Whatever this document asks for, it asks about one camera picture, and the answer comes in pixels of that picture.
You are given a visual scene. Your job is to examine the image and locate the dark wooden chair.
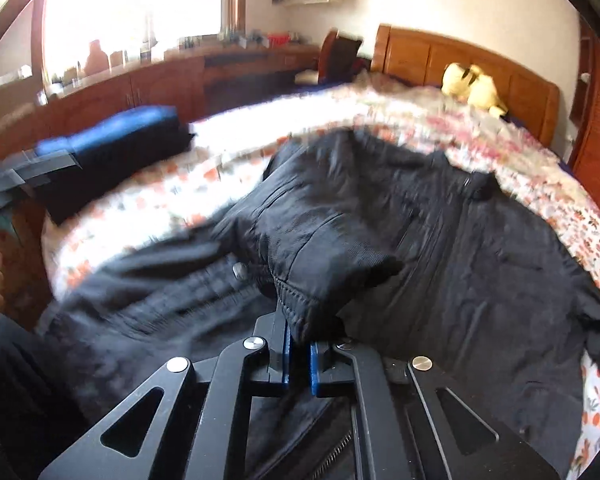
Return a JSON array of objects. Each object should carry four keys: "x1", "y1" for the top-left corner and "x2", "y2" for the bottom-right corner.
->
[{"x1": 317, "y1": 30, "x2": 365, "y2": 86}]

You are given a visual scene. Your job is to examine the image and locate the long wooden cabinet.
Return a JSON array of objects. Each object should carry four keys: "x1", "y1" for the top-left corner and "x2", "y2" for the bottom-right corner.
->
[{"x1": 0, "y1": 42, "x2": 321, "y2": 146}]

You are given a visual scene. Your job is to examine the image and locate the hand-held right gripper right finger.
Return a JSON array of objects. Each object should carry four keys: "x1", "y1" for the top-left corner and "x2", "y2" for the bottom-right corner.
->
[{"x1": 306, "y1": 339, "x2": 562, "y2": 480}]

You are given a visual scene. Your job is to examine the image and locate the yellow plush toy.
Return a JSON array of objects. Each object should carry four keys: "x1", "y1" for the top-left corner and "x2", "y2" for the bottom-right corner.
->
[{"x1": 441, "y1": 62, "x2": 510, "y2": 120}]

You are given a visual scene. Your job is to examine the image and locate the black jacket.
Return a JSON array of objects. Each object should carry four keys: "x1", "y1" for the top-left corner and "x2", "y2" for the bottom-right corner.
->
[{"x1": 35, "y1": 127, "x2": 600, "y2": 480}]

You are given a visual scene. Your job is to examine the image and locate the bright window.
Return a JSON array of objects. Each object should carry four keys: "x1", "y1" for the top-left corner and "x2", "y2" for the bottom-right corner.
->
[{"x1": 42, "y1": 0, "x2": 226, "y2": 81}]

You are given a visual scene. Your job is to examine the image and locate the floral orange print bedsheet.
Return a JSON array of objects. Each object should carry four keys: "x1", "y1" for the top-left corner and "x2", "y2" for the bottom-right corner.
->
[{"x1": 42, "y1": 67, "x2": 600, "y2": 480}]

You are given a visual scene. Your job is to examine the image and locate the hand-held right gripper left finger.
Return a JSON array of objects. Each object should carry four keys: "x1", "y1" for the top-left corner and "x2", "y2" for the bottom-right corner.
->
[{"x1": 39, "y1": 300, "x2": 295, "y2": 480}]

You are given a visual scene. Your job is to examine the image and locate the wooden bed headboard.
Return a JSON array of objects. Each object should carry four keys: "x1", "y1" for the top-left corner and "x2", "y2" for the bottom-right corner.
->
[{"x1": 370, "y1": 24, "x2": 561, "y2": 148}]

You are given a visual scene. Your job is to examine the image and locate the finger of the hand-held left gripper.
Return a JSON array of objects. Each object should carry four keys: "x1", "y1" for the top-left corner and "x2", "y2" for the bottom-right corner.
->
[{"x1": 0, "y1": 151, "x2": 83, "y2": 207}]

